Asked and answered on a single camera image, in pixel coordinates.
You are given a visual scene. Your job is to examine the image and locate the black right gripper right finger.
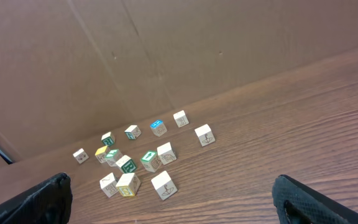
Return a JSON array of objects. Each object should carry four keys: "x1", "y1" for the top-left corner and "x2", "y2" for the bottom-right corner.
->
[{"x1": 272, "y1": 175, "x2": 358, "y2": 224}]

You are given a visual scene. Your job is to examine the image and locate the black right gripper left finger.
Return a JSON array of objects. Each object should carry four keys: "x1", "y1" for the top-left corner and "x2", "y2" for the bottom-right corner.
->
[{"x1": 0, "y1": 172, "x2": 73, "y2": 224}]

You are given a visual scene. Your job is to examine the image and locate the cream block red letter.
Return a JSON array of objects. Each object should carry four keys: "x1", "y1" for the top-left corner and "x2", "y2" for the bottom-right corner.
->
[{"x1": 99, "y1": 173, "x2": 118, "y2": 198}]

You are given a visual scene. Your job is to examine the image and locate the yellow S wooden block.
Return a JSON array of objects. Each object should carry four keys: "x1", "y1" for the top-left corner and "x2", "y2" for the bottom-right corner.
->
[{"x1": 116, "y1": 173, "x2": 141, "y2": 197}]

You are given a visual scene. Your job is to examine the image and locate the green R wooden block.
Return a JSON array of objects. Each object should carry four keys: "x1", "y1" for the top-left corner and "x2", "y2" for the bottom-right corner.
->
[{"x1": 116, "y1": 155, "x2": 137, "y2": 174}]

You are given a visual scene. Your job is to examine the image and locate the green top wooden block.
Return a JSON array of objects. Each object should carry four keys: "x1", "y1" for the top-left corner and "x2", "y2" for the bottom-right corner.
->
[{"x1": 140, "y1": 151, "x2": 162, "y2": 172}]

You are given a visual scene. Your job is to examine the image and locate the cream turtle wooden block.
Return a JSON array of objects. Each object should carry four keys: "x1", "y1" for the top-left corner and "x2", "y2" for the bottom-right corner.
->
[{"x1": 157, "y1": 142, "x2": 177, "y2": 165}]

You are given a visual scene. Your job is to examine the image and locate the small cream block far left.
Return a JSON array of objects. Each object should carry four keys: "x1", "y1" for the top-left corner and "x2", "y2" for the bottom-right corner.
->
[{"x1": 73, "y1": 148, "x2": 89, "y2": 164}]

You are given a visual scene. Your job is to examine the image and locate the yellow top wooden block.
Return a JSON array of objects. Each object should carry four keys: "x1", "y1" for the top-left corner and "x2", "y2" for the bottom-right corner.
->
[{"x1": 95, "y1": 146, "x2": 110, "y2": 164}]

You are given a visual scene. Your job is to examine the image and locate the mint green top block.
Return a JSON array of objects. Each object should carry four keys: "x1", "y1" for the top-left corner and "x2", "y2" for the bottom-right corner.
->
[{"x1": 105, "y1": 149, "x2": 123, "y2": 167}]

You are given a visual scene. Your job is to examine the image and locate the green H wooden block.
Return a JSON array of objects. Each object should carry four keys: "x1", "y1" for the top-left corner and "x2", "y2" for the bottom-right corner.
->
[{"x1": 101, "y1": 132, "x2": 116, "y2": 146}]

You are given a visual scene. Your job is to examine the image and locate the teal letter wooden block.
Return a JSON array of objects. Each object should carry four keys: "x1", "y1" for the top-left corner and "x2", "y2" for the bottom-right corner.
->
[{"x1": 124, "y1": 125, "x2": 142, "y2": 140}]

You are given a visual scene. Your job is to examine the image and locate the cream umbrella block far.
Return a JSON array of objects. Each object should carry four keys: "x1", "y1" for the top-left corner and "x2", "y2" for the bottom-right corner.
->
[{"x1": 195, "y1": 124, "x2": 216, "y2": 147}]

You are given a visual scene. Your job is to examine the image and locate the cream umbrella block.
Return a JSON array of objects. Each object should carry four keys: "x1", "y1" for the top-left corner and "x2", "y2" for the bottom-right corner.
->
[
  {"x1": 151, "y1": 171, "x2": 178, "y2": 200},
  {"x1": 195, "y1": 124, "x2": 216, "y2": 147}
]

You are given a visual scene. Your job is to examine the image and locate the cream umbrella block near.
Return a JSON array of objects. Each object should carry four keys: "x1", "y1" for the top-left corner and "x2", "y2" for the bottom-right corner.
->
[{"x1": 151, "y1": 171, "x2": 178, "y2": 200}]

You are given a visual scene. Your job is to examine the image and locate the blue top wooden block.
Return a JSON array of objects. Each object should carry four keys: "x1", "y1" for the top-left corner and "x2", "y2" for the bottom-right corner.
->
[{"x1": 150, "y1": 119, "x2": 167, "y2": 137}]

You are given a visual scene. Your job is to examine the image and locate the cream block with drawing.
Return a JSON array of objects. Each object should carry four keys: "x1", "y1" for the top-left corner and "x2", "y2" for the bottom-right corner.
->
[{"x1": 173, "y1": 110, "x2": 189, "y2": 128}]

